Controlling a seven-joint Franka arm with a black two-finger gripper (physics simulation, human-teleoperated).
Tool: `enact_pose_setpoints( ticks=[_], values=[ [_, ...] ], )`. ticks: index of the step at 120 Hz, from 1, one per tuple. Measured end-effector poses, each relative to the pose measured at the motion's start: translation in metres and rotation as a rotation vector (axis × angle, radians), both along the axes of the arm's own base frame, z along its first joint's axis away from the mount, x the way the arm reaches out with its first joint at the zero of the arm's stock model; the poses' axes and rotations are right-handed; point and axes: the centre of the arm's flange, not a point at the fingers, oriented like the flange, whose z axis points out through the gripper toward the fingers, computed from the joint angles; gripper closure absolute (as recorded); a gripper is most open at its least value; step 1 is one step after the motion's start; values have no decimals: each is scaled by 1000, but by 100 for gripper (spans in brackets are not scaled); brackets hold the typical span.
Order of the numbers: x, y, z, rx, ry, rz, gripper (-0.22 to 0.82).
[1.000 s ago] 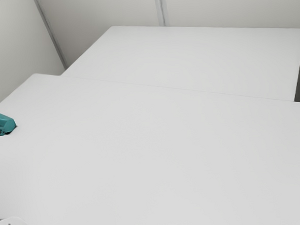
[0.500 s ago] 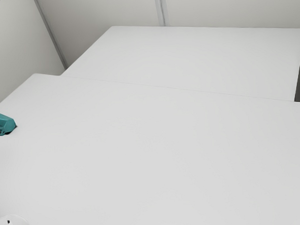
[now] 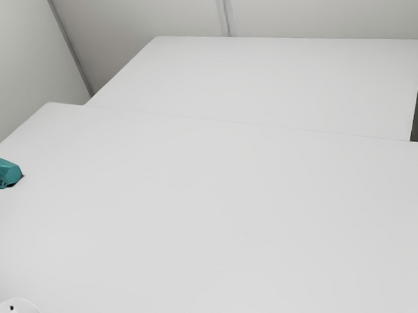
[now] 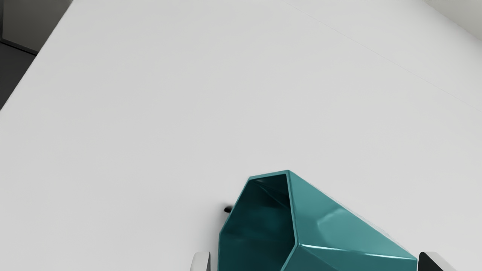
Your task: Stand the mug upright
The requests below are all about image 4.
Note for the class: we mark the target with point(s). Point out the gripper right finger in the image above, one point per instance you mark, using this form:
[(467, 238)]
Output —
[(433, 263)]

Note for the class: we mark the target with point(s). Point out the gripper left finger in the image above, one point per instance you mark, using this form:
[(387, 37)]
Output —
[(201, 262)]

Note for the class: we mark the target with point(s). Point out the teal faceted mug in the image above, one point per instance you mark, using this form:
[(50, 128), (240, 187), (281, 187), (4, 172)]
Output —
[(324, 233)]

